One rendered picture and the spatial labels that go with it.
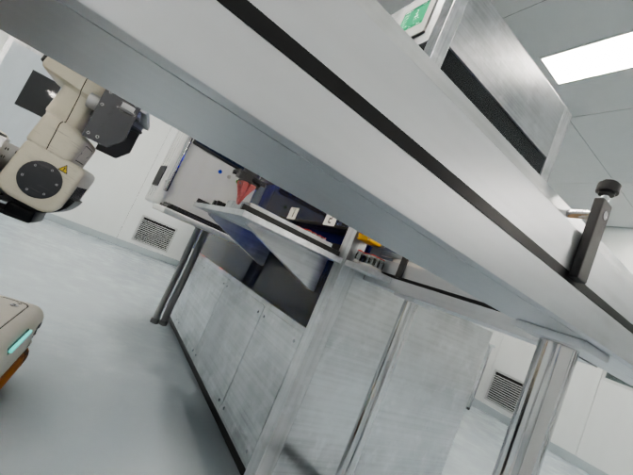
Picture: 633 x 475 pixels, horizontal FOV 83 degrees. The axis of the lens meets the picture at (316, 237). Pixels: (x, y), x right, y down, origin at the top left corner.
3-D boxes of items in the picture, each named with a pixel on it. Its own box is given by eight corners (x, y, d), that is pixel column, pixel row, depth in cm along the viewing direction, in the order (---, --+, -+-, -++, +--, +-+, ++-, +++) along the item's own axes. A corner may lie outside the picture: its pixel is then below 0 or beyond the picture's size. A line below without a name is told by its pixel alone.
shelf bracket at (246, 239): (261, 265, 177) (271, 240, 178) (263, 266, 174) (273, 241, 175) (196, 238, 159) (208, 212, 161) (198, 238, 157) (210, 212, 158)
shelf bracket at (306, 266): (310, 289, 134) (323, 257, 135) (314, 291, 131) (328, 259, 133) (229, 256, 117) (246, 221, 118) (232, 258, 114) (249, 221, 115)
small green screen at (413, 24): (388, 49, 162) (405, 10, 164) (425, 32, 143) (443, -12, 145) (386, 48, 161) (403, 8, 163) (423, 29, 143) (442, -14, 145)
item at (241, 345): (262, 343, 342) (299, 259, 352) (428, 510, 166) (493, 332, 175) (159, 314, 292) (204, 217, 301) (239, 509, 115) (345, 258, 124)
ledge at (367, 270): (371, 278, 131) (373, 272, 131) (396, 286, 120) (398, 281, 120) (344, 264, 124) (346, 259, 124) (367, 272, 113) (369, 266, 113)
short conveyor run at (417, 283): (359, 278, 129) (376, 237, 130) (388, 291, 137) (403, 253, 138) (571, 353, 70) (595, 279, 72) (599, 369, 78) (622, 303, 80)
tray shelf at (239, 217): (277, 244, 189) (279, 241, 190) (356, 271, 129) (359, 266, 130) (192, 205, 165) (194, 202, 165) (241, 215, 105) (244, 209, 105)
